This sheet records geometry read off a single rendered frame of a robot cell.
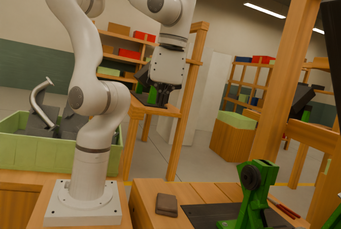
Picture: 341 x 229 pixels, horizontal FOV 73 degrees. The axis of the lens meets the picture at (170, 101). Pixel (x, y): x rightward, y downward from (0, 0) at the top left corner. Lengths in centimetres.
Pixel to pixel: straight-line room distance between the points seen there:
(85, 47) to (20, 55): 669
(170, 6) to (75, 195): 68
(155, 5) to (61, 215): 68
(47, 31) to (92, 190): 670
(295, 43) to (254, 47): 829
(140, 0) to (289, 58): 80
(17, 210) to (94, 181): 50
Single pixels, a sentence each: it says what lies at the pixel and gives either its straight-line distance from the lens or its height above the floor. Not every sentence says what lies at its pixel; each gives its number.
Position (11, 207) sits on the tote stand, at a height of 67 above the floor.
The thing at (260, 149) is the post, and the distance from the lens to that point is 127.
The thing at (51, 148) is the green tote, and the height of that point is 91.
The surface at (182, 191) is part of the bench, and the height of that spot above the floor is 88.
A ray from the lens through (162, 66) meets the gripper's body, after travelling 66.
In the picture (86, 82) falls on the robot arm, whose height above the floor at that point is 130.
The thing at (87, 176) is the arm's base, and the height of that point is 98.
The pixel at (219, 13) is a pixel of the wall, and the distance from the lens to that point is 867.
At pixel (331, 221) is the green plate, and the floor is 116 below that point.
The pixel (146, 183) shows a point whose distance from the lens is 105.
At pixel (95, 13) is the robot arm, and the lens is 101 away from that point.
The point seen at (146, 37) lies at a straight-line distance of 696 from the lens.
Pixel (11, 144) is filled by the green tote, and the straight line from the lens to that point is 129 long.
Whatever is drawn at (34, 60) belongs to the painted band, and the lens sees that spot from 745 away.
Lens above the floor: 140
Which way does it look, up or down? 8 degrees down
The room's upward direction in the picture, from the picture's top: 12 degrees clockwise
